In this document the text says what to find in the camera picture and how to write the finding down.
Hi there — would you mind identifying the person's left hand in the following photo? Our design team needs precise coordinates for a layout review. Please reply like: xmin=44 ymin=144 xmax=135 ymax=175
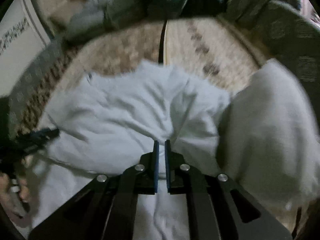
xmin=1 ymin=172 xmax=30 ymax=228

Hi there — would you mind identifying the white louvered wardrobe door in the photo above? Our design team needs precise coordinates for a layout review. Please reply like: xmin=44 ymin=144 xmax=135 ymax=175
xmin=1 ymin=0 xmax=50 ymax=97

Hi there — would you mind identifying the floral patterned bed blanket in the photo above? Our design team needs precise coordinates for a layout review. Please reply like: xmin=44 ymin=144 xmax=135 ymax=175
xmin=15 ymin=17 xmax=301 ymax=233

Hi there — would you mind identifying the grey blue folded quilt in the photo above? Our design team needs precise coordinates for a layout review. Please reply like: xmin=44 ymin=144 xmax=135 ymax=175
xmin=64 ymin=0 xmax=142 ymax=42

